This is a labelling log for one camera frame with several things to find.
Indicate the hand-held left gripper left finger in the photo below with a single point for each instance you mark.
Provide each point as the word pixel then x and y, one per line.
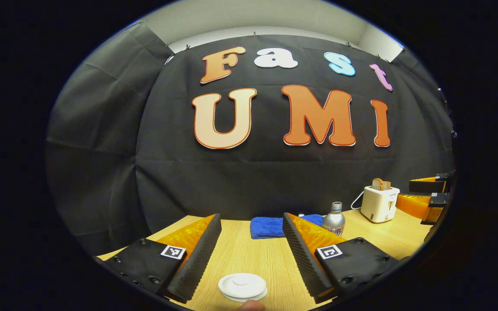
pixel 201 259

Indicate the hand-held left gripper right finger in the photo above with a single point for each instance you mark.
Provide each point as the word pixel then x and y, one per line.
pixel 301 259

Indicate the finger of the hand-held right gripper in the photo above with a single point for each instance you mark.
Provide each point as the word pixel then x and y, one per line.
pixel 422 207
pixel 430 183

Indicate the white teacup lid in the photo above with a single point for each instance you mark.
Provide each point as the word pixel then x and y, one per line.
pixel 242 285

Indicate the silver water bottle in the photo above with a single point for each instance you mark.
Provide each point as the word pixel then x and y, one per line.
pixel 334 222

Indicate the toasted bread slice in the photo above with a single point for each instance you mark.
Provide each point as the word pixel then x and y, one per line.
pixel 376 184
pixel 386 185

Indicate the white toaster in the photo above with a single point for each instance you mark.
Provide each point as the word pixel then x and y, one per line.
pixel 378 205

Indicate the blue towel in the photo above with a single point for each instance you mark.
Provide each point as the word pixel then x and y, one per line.
pixel 266 226

